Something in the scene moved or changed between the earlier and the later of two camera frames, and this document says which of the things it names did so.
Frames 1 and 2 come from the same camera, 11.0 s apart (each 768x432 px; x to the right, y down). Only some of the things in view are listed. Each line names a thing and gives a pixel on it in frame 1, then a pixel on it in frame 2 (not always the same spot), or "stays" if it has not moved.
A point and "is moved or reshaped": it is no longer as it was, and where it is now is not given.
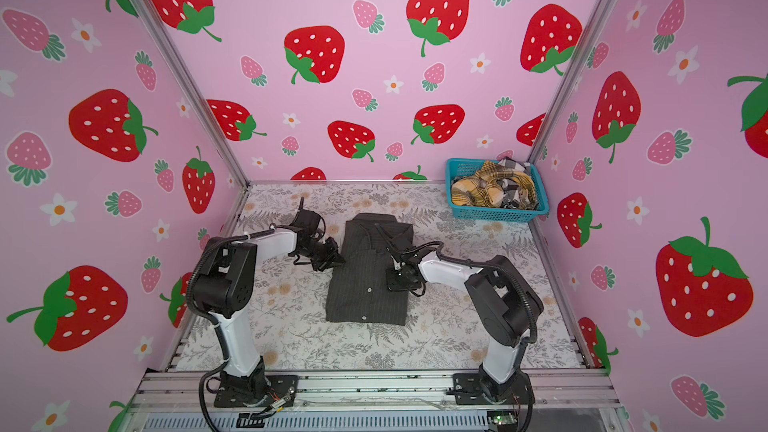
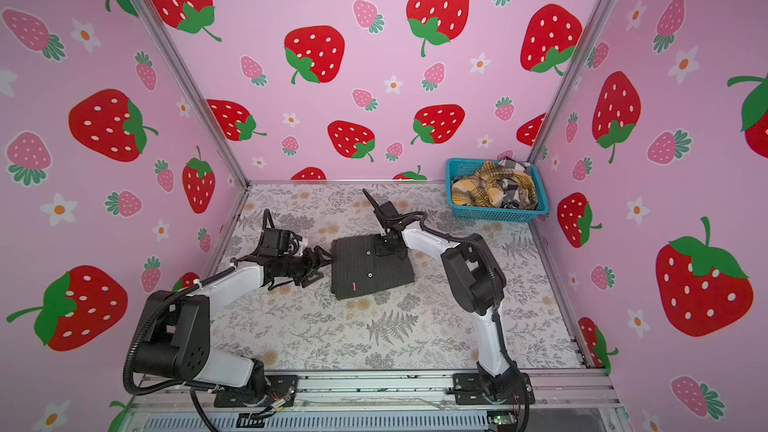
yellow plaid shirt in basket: [483, 189] stays
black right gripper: [391, 283] → [378, 247]
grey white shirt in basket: [511, 187] stays
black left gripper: [334, 255] → [312, 265]
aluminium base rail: [172, 401] stays
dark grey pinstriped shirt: [358, 291] is moved or reshaped
